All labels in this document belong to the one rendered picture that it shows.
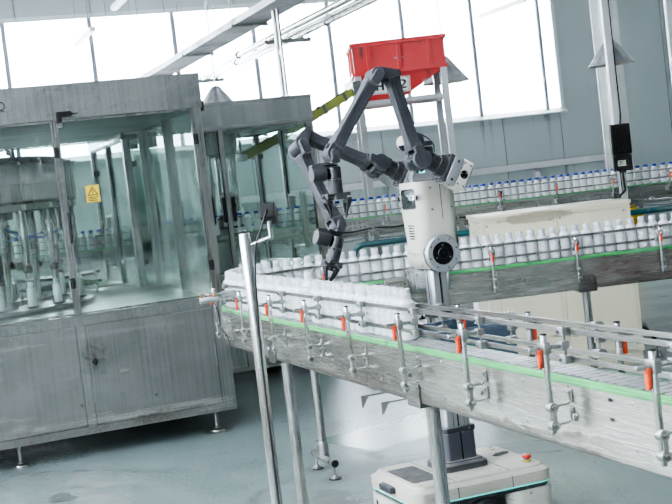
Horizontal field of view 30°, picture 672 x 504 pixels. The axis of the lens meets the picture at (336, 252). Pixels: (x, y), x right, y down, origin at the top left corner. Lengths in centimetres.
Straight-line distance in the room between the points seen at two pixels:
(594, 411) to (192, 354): 544
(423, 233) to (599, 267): 176
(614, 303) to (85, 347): 374
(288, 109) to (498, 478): 564
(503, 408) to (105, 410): 500
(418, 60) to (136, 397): 493
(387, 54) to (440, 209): 654
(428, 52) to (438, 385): 816
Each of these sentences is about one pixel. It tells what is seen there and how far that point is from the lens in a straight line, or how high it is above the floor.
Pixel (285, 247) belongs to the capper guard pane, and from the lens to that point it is 1036.
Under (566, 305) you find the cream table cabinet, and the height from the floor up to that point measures 48.
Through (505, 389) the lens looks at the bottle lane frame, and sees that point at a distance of 338.
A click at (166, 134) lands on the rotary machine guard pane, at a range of 820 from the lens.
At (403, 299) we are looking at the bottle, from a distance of 402.
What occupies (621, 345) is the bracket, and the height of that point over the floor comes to 105.
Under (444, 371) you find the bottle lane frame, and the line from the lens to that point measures 372.
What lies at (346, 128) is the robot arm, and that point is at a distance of 499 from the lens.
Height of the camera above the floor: 152
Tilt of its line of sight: 3 degrees down
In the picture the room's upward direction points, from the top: 7 degrees counter-clockwise
